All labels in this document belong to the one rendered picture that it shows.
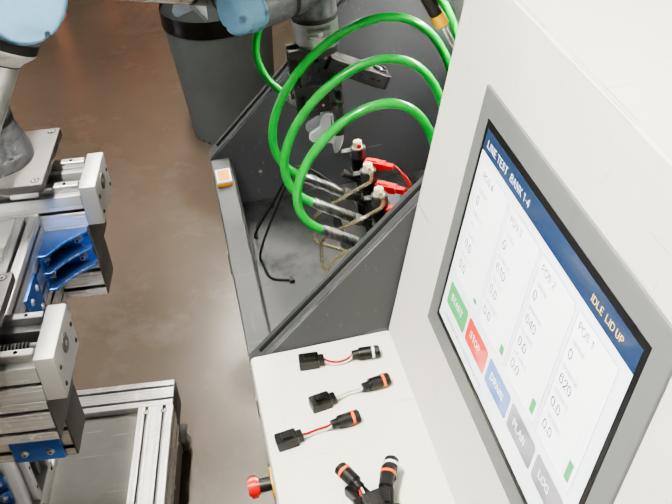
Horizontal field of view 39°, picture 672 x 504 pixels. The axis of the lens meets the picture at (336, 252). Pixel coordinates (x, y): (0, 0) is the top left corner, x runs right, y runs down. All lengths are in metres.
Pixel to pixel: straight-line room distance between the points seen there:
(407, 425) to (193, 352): 1.72
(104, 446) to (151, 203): 1.44
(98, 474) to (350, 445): 1.20
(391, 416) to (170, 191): 2.52
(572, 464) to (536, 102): 0.37
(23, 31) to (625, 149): 0.75
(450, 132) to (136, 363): 1.93
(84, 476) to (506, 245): 1.59
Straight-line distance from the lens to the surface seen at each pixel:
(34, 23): 1.28
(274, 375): 1.45
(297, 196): 1.45
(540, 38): 1.04
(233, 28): 1.50
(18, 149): 1.97
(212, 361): 2.96
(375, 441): 1.34
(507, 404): 1.09
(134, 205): 3.74
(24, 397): 1.63
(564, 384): 0.97
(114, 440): 2.51
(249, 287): 1.66
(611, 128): 0.90
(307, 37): 1.57
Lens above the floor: 1.97
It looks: 37 degrees down
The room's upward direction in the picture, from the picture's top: 6 degrees counter-clockwise
